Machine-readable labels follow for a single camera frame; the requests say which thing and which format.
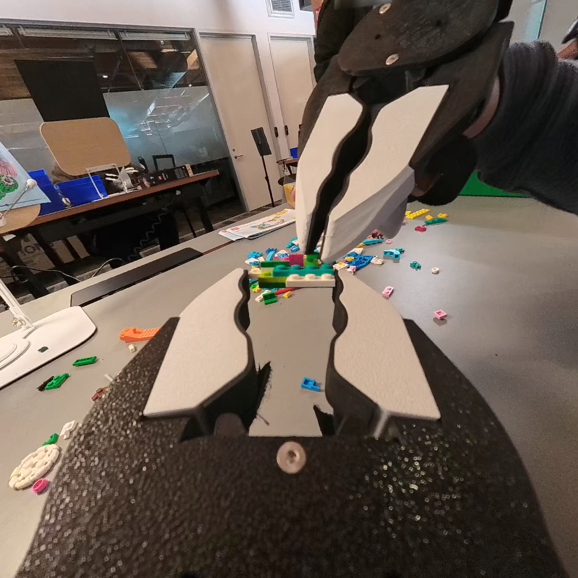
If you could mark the blue lego piece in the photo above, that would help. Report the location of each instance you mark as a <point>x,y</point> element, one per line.
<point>310,384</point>

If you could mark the person's right forearm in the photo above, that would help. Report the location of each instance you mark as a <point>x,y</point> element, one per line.
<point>537,122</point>

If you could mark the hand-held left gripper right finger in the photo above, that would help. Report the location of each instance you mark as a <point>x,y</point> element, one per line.
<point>379,356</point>

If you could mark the wall air vent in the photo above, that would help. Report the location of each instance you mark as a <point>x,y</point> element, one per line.
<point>280,7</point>

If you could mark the open instruction booklet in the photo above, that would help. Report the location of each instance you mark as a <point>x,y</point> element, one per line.
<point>13,176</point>

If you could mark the white door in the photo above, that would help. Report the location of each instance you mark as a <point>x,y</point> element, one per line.
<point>291,90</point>
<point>235,113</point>

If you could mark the dark wooden desk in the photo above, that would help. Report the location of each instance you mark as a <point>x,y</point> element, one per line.
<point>135,190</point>

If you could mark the white round lego plate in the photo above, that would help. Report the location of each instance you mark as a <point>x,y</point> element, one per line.
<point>35,465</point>

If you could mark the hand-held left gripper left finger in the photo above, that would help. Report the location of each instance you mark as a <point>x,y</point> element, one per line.
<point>203,352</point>

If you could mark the white robot hands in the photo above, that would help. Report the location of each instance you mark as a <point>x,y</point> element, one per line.
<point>122,177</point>

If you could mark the black music stand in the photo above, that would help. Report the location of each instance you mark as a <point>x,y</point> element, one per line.
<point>261,141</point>

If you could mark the magenta round lego piece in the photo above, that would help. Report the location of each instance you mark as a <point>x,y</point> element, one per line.
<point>40,486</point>

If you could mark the multicolour lego build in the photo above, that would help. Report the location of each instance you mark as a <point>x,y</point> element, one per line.
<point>298,273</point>

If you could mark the pile of lego pieces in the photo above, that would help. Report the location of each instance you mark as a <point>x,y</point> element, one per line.
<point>361,259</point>

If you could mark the closed instruction booklet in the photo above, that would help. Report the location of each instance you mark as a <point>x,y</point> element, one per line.
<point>259,225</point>

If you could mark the person's right hand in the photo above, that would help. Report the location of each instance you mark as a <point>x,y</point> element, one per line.
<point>490,106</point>

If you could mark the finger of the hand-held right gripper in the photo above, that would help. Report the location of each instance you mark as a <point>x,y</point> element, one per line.
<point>323,153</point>
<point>388,167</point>

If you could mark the scattered green brown lego bits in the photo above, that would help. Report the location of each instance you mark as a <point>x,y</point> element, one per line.
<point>85,360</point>

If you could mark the blue plastic bin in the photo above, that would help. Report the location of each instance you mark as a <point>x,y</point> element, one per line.
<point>43,187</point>
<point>83,188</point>

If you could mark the orange brick separator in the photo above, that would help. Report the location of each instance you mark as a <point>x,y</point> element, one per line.
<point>135,334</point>

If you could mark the black equipment case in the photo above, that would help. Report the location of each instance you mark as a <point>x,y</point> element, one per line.
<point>162,170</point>

